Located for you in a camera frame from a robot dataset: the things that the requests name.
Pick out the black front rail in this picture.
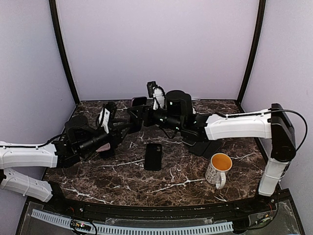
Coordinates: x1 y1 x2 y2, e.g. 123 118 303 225
24 190 291 222

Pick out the pink phone dark screen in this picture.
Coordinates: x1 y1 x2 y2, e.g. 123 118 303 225
131 96 147 107

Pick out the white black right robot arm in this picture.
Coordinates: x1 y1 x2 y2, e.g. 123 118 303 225
127 90 300 212

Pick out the black left frame post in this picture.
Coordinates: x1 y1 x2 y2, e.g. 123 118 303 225
48 0 80 106

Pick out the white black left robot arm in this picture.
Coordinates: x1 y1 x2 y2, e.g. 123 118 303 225
0 115 133 213

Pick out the white slotted cable duct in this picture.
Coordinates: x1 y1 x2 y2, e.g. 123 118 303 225
31 209 234 235

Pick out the black phone in stack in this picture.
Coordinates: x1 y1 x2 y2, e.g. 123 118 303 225
189 142 208 156

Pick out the black right frame post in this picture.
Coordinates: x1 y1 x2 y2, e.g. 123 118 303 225
236 0 267 106

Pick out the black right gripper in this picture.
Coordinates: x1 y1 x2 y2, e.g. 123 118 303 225
128 102 184 132

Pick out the pink phone case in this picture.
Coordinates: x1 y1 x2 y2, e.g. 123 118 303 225
96 143 111 153

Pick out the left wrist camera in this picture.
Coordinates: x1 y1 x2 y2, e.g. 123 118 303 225
96 101 117 134

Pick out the white mug orange inside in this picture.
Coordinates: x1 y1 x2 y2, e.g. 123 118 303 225
205 153 233 190

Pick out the black frame post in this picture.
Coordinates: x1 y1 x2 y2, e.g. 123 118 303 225
236 0 267 106
48 0 80 106

